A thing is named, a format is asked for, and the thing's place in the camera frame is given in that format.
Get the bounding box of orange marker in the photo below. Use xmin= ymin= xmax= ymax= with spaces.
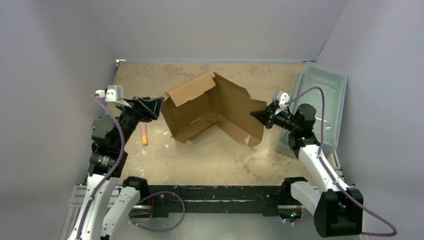
xmin=141 ymin=124 xmax=149 ymax=146

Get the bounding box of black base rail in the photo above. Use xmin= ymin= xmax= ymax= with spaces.
xmin=135 ymin=185 xmax=300 ymax=218

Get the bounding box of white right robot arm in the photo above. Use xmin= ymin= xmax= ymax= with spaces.
xmin=250 ymin=102 xmax=364 ymax=238

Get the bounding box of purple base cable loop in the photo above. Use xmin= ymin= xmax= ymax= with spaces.
xmin=127 ymin=191 xmax=186 ymax=233

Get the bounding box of clear plastic storage bin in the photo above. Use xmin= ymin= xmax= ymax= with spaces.
xmin=275 ymin=61 xmax=348 ymax=159

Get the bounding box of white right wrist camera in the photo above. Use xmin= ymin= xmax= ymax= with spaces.
xmin=272 ymin=90 xmax=290 ymax=111

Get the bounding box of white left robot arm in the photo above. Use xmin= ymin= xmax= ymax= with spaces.
xmin=68 ymin=94 xmax=164 ymax=240

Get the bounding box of brown cardboard box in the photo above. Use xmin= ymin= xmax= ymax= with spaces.
xmin=161 ymin=72 xmax=267 ymax=147

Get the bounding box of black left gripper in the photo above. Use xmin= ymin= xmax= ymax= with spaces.
xmin=115 ymin=95 xmax=163 ymax=148

